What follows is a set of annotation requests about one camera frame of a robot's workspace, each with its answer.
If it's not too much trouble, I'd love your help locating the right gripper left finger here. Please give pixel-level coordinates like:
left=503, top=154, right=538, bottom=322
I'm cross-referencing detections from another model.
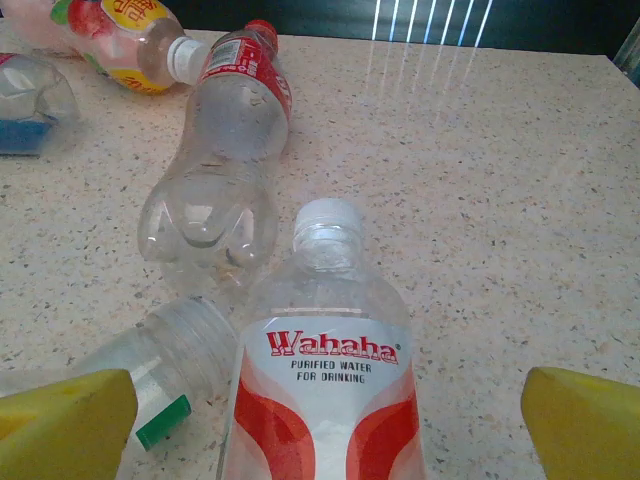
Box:
left=0, top=368, right=139, bottom=480

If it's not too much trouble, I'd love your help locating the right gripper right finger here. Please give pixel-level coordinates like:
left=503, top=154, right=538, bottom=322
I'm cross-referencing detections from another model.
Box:
left=520, top=367, right=640, bottom=480

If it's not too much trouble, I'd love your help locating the clear bottle green cap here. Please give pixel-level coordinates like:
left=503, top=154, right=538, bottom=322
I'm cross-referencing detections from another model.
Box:
left=0, top=295, right=240, bottom=454

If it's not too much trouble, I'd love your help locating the Wahaha bottle red white label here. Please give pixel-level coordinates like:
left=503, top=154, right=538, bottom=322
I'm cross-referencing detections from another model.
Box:
left=219, top=198, right=426, bottom=480

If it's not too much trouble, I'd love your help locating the crushed clear bottle blue label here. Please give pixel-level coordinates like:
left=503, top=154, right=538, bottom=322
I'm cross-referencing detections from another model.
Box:
left=0, top=52, right=81, bottom=159

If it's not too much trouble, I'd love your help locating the clear cola bottle red cap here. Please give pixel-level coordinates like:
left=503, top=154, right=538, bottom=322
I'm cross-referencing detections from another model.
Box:
left=137, top=19, right=294, bottom=289

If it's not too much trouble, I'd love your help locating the pink peach drink bottle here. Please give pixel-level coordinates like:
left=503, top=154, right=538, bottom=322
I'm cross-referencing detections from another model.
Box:
left=9, top=0, right=211, bottom=96

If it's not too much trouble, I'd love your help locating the aluminium right frame post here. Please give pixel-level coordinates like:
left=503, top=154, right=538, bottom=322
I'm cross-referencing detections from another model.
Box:
left=612, top=27, right=640, bottom=86

